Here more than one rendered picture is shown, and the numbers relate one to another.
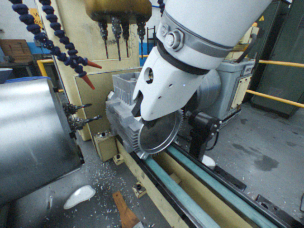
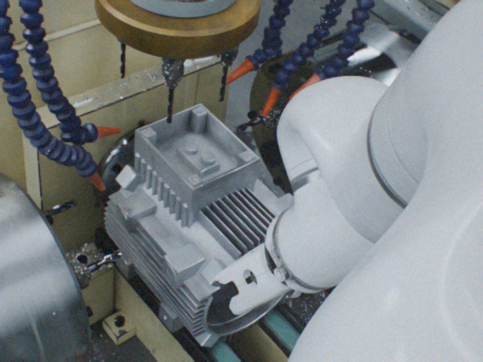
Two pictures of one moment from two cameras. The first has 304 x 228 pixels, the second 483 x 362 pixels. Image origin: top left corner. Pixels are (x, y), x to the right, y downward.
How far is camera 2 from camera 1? 0.68 m
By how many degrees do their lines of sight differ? 16
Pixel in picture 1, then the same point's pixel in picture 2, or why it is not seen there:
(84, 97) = (47, 174)
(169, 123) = not seen: hidden behind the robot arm
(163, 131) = not seen: hidden behind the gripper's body
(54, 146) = (70, 336)
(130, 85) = (192, 194)
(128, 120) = (185, 273)
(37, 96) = (39, 251)
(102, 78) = (100, 119)
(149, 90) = (249, 293)
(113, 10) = (177, 57)
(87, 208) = not seen: outside the picture
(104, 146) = (85, 295)
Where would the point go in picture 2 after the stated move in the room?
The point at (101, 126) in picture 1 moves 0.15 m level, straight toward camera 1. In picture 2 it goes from (73, 236) to (113, 319)
